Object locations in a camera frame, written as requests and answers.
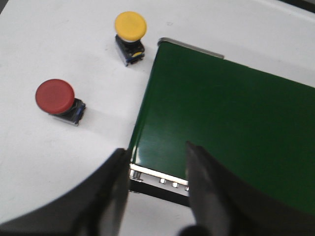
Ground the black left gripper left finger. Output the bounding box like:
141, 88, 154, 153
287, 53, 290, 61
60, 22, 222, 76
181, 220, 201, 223
0, 148, 131, 236

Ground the yellow mushroom push button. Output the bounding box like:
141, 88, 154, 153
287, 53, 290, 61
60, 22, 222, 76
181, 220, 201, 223
114, 11, 147, 66

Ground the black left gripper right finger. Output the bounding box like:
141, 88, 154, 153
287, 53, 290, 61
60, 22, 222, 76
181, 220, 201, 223
186, 142, 315, 236

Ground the green conveyor belt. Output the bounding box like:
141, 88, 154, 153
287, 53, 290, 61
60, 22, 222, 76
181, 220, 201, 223
129, 38, 315, 214

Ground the red mushroom push button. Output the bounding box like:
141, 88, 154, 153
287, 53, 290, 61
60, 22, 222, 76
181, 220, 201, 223
35, 79, 86, 126

